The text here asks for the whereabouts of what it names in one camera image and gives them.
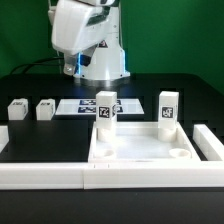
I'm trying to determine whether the white square table top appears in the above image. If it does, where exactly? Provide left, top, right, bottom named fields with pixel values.
left=88, top=122, right=200, bottom=163

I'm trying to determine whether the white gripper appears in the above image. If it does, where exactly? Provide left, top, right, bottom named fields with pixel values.
left=52, top=0, right=110, bottom=75

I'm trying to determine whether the white marker base plate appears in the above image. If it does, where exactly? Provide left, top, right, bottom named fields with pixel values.
left=56, top=99, right=144, bottom=115

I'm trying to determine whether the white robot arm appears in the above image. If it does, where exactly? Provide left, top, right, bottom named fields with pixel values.
left=48, top=0, right=130, bottom=82

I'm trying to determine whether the white U-shaped obstacle fence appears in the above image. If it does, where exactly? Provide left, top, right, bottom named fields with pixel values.
left=0, top=124, right=224, bottom=191

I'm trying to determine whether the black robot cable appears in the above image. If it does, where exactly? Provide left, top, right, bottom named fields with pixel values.
left=9, top=56, right=66, bottom=76

